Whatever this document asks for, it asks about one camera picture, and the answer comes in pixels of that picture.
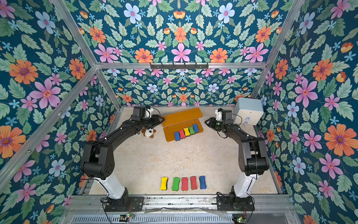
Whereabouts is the blue eraser bottom shelf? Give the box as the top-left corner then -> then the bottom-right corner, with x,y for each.
192,124 -> 200,133
174,132 -> 181,141

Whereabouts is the black wall hook rack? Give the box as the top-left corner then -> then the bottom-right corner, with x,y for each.
150,63 -> 209,70

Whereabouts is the green eraser top shelf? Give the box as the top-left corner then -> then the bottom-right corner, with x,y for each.
172,177 -> 180,191

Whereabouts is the yellow eraser top shelf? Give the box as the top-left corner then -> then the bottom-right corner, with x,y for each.
160,177 -> 168,191

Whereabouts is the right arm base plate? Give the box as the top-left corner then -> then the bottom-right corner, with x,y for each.
216,192 -> 255,211

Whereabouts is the aluminium front rail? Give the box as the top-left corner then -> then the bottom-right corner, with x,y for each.
60,194 -> 300,224

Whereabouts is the yellow eraser bottom shelf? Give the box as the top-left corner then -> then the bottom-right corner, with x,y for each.
183,128 -> 191,136

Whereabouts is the red eraser shelf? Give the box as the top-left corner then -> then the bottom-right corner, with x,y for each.
179,129 -> 186,139
190,176 -> 198,190
181,177 -> 189,191

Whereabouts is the green eraser bottom shelf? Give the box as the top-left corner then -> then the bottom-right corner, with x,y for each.
188,126 -> 195,135

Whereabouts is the wooden two-tier shelf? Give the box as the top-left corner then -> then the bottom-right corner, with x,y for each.
162,108 -> 204,142

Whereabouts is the yellow eraser shelf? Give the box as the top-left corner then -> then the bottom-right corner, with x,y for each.
183,128 -> 191,136
160,177 -> 168,191

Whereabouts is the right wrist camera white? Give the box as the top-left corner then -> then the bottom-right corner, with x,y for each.
215,108 -> 223,121

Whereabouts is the blue eraser shelf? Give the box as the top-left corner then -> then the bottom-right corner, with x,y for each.
192,124 -> 200,133
199,175 -> 207,189
174,132 -> 181,141

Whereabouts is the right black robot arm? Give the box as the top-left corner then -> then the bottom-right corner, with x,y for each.
205,108 -> 269,202

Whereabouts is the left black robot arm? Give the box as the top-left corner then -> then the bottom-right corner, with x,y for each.
81,106 -> 165,204

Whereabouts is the green eraser shelf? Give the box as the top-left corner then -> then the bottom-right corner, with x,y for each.
172,177 -> 180,191
188,126 -> 195,135

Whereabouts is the red eraser top shelf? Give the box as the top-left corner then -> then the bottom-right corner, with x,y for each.
181,177 -> 189,191
190,176 -> 198,190

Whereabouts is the brown white plush toy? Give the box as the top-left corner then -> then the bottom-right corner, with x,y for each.
141,128 -> 156,139

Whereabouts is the light blue drawer cabinet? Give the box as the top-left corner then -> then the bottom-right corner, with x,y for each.
233,98 -> 264,126

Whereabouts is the red eraser bottom shelf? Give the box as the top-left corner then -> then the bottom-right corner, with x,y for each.
179,129 -> 186,139

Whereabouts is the blue eraser top shelf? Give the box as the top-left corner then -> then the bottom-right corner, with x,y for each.
199,175 -> 207,189

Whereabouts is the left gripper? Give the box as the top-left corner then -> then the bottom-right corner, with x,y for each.
139,114 -> 165,129

